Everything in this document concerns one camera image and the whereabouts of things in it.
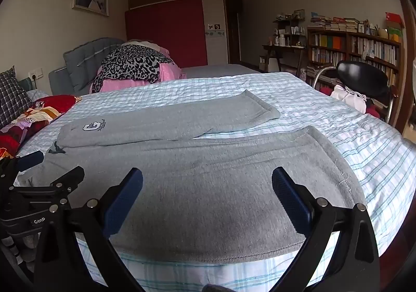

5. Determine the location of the black chair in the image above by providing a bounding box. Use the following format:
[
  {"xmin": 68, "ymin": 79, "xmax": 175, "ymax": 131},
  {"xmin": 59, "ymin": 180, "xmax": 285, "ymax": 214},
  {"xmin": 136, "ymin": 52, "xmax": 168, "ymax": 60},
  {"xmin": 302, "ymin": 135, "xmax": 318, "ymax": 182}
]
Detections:
[{"xmin": 314, "ymin": 60, "xmax": 399, "ymax": 123}]

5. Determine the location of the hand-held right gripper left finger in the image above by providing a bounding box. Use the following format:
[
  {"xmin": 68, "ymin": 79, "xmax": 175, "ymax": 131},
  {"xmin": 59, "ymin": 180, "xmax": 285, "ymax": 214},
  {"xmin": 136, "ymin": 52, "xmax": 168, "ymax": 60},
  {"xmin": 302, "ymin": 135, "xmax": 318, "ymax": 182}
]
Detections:
[{"xmin": 34, "ymin": 168, "xmax": 144, "ymax": 292}]

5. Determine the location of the red panel wardrobe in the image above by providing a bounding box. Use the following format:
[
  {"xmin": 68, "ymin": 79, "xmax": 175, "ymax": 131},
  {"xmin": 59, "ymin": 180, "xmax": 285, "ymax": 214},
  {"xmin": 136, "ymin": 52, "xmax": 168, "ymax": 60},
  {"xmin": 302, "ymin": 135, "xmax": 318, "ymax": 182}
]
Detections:
[{"xmin": 125, "ymin": 0, "xmax": 228, "ymax": 69}]

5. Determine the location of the grey sweatshirt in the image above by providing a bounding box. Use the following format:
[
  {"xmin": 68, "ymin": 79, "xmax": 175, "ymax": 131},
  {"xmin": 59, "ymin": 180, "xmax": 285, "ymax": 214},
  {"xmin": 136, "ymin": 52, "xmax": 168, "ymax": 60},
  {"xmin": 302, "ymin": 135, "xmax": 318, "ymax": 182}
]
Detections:
[{"xmin": 15, "ymin": 90, "xmax": 368, "ymax": 263}]

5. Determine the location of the leopard print cloth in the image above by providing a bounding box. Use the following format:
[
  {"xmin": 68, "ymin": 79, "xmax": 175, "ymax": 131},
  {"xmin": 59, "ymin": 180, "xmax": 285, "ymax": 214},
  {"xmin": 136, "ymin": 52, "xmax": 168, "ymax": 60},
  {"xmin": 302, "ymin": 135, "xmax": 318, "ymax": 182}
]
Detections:
[{"xmin": 91, "ymin": 44, "xmax": 174, "ymax": 93}]

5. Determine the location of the dark plaid pillow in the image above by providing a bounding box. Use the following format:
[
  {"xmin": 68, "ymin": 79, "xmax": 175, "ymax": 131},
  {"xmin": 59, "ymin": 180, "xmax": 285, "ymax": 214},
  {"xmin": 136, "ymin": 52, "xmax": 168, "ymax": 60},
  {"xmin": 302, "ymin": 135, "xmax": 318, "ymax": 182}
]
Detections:
[{"xmin": 0, "ymin": 66, "xmax": 33, "ymax": 130}]

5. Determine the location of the red box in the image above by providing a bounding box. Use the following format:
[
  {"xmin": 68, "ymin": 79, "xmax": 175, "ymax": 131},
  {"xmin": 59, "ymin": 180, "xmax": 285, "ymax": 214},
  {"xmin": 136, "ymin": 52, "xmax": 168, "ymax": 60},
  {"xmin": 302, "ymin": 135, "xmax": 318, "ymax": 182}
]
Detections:
[{"xmin": 385, "ymin": 12, "xmax": 405, "ymax": 29}]

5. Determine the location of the pink blanket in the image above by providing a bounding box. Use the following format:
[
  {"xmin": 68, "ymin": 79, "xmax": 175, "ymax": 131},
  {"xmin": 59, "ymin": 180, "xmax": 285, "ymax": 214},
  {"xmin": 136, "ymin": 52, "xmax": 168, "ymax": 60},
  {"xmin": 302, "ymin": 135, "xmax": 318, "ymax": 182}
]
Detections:
[{"xmin": 97, "ymin": 40, "xmax": 186, "ymax": 92}]

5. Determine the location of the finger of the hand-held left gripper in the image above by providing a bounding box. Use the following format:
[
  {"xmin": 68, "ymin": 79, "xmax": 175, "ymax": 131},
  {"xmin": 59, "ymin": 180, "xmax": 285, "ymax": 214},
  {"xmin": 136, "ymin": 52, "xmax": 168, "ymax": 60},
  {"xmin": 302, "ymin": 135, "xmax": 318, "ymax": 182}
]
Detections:
[
  {"xmin": 13, "ymin": 166, "xmax": 86, "ymax": 211},
  {"xmin": 0, "ymin": 150, "xmax": 44, "ymax": 183}
]

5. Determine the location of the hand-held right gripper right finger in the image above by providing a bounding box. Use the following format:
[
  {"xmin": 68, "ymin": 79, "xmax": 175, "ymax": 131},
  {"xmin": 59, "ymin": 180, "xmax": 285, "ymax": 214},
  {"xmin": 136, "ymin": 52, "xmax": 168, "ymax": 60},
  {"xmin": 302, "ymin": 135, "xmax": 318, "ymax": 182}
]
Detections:
[{"xmin": 271, "ymin": 167, "xmax": 381, "ymax": 292}]

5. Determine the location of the white cloth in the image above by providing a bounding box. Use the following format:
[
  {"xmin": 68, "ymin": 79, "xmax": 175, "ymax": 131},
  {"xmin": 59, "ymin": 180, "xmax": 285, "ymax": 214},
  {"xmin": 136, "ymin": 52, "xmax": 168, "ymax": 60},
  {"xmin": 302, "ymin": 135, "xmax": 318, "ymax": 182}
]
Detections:
[{"xmin": 331, "ymin": 84, "xmax": 368, "ymax": 113}]

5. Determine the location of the blue striped white bedsheet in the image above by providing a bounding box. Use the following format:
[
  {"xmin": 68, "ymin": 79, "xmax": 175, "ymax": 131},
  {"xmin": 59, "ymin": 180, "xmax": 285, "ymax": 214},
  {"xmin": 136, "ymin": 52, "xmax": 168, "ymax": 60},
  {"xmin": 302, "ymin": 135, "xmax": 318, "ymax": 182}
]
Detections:
[{"xmin": 15, "ymin": 71, "xmax": 416, "ymax": 292}]

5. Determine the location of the wooden door frame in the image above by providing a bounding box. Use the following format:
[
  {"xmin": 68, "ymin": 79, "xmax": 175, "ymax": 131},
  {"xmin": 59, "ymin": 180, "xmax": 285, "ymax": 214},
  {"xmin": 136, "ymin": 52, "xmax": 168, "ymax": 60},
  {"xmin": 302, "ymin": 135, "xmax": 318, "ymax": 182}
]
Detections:
[{"xmin": 398, "ymin": 0, "xmax": 416, "ymax": 136}]

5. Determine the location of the grey padded headboard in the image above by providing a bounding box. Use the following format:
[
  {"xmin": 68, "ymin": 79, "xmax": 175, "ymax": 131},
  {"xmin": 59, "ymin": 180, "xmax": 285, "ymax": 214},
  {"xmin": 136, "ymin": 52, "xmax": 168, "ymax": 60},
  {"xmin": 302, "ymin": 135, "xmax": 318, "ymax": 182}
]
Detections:
[{"xmin": 49, "ymin": 37, "xmax": 126, "ymax": 96}]

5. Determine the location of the dark wooden desk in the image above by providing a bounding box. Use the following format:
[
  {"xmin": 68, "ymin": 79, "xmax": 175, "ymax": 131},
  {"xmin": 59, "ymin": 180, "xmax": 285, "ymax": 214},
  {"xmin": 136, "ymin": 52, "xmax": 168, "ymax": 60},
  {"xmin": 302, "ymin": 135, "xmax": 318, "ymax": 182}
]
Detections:
[{"xmin": 262, "ymin": 45, "xmax": 308, "ymax": 73}]

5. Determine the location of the red patchwork quilt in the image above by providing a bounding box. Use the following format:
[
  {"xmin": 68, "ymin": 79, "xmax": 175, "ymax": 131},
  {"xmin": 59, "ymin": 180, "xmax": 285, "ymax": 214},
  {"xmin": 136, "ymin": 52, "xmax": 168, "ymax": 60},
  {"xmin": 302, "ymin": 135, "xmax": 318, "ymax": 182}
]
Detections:
[{"xmin": 0, "ymin": 95, "xmax": 82, "ymax": 159}]

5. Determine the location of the wooden bookshelf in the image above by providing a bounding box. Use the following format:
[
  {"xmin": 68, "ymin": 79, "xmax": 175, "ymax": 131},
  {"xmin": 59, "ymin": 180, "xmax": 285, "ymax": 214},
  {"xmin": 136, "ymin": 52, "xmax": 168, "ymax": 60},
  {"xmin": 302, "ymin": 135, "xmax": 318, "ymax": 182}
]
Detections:
[{"xmin": 306, "ymin": 27, "xmax": 404, "ymax": 97}]

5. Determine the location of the dark wooden door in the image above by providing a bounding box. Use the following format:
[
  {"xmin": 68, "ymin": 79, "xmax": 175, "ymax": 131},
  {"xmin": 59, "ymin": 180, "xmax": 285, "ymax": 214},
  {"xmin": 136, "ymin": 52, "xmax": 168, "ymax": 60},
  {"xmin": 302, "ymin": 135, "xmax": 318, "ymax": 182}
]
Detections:
[{"xmin": 224, "ymin": 0, "xmax": 244, "ymax": 65}]

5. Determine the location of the stack of books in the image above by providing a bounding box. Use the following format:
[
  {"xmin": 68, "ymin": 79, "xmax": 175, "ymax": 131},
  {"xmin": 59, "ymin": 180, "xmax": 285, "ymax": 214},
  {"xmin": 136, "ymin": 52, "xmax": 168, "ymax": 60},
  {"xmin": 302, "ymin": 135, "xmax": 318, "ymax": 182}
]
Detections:
[{"xmin": 310, "ymin": 12, "xmax": 361, "ymax": 32}]

